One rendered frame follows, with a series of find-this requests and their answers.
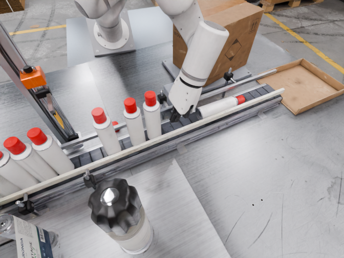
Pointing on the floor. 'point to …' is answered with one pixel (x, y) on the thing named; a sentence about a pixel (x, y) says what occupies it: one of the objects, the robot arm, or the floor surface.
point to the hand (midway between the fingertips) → (175, 116)
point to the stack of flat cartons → (11, 5)
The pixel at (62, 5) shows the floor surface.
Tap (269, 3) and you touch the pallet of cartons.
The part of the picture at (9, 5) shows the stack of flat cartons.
